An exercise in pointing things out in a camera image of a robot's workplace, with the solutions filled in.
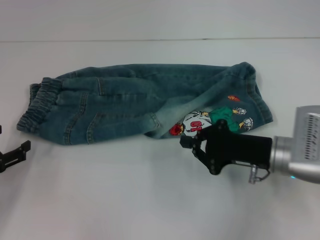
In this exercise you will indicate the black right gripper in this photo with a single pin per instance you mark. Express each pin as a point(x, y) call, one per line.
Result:
point(237, 150)

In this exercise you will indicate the blue denim shorts with print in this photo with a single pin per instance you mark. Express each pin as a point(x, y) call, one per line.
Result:
point(120, 110)

